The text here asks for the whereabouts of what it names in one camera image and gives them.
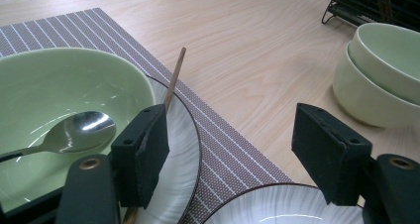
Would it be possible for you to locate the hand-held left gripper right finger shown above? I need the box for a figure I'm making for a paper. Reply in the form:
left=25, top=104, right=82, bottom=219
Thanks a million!
left=290, top=102, right=373, bottom=207

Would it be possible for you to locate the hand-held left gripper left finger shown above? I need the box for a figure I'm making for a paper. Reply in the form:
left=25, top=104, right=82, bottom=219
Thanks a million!
left=110, top=103, right=170, bottom=209

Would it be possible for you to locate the white plate with dark rim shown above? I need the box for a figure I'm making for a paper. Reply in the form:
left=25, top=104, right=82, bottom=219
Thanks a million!
left=202, top=182, right=366, bottom=224
left=122, top=74, right=202, bottom=224

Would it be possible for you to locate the metal spoon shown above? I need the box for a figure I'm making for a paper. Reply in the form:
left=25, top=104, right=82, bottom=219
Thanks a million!
left=0, top=110, right=118, bottom=164

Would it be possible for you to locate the brown wooden chopstick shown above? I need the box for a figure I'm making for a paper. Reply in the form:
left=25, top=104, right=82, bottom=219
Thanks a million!
left=379, top=0, right=394, bottom=20
left=372, top=0, right=388, bottom=19
left=122, top=47, right=187, bottom=224

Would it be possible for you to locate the black wire basket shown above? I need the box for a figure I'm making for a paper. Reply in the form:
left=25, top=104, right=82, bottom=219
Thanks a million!
left=303, top=0, right=420, bottom=34

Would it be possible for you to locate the striped grey placemat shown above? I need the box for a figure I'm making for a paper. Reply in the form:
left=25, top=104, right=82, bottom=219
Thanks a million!
left=0, top=7, right=293, bottom=224

